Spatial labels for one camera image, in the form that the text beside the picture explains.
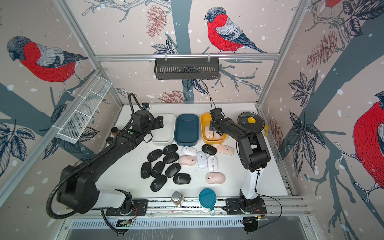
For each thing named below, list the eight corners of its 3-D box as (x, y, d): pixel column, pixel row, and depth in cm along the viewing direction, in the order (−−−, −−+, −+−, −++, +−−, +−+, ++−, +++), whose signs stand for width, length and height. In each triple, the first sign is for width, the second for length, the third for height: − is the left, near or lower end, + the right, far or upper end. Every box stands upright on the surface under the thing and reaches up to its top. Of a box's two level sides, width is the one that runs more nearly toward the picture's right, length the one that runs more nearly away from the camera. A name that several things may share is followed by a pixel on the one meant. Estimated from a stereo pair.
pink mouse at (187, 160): (178, 165, 89) (177, 164, 87) (178, 157, 93) (178, 155, 91) (195, 165, 89) (195, 164, 87) (195, 156, 93) (195, 155, 91)
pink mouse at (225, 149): (215, 151, 96) (215, 149, 95) (217, 144, 100) (217, 142, 98) (233, 156, 94) (233, 154, 92) (234, 149, 97) (235, 147, 95)
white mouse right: (207, 171, 87) (207, 169, 85) (207, 157, 93) (207, 155, 91) (217, 171, 87) (218, 169, 85) (216, 157, 93) (216, 155, 91)
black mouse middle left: (150, 176, 86) (149, 174, 84) (158, 161, 91) (157, 159, 89) (158, 179, 84) (157, 178, 83) (166, 164, 90) (165, 162, 88)
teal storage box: (173, 146, 98) (172, 142, 94) (176, 118, 113) (175, 114, 108) (199, 146, 98) (199, 142, 93) (199, 118, 113) (199, 114, 108)
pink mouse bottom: (205, 183, 83) (206, 182, 81) (205, 173, 86) (205, 172, 84) (225, 183, 83) (225, 182, 81) (223, 173, 86) (224, 172, 84)
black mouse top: (163, 155, 94) (162, 153, 92) (162, 148, 97) (161, 146, 95) (178, 150, 96) (178, 149, 94) (176, 144, 99) (176, 142, 97)
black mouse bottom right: (173, 184, 83) (172, 183, 81) (174, 174, 86) (173, 173, 84) (190, 184, 83) (190, 183, 81) (190, 174, 86) (190, 173, 84)
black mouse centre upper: (163, 163, 90) (162, 162, 88) (164, 154, 94) (164, 152, 92) (178, 163, 90) (177, 162, 88) (178, 154, 94) (178, 152, 92)
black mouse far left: (140, 178, 85) (138, 176, 83) (143, 163, 90) (142, 161, 89) (149, 178, 85) (148, 176, 83) (152, 163, 90) (151, 161, 89)
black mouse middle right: (167, 179, 84) (167, 178, 82) (163, 172, 87) (162, 170, 85) (182, 169, 88) (182, 168, 86) (178, 162, 91) (177, 160, 89)
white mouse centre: (199, 169, 88) (199, 168, 86) (196, 153, 95) (196, 151, 93) (208, 167, 89) (208, 166, 87) (204, 151, 95) (204, 150, 94)
